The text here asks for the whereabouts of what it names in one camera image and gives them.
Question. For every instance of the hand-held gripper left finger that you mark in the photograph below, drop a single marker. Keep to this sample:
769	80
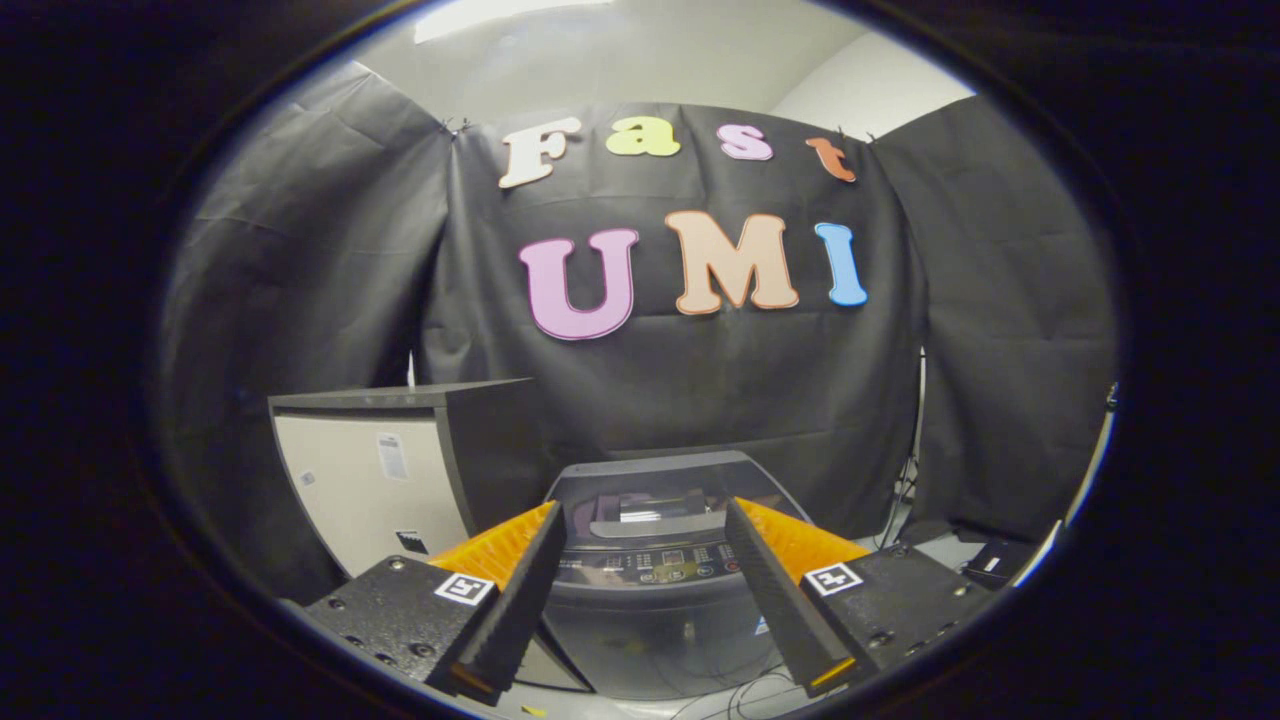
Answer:
520	590

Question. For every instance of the black backdrop cloth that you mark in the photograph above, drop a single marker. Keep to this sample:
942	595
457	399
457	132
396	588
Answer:
400	250

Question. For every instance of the white cabinet with dark top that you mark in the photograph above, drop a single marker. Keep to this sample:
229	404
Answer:
360	480

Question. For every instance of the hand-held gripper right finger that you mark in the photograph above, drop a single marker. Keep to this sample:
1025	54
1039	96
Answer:
775	590

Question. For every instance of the grey washing machine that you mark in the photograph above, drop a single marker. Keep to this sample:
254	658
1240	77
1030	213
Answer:
650	630

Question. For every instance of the black box on floor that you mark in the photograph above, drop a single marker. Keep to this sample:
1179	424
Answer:
995	562

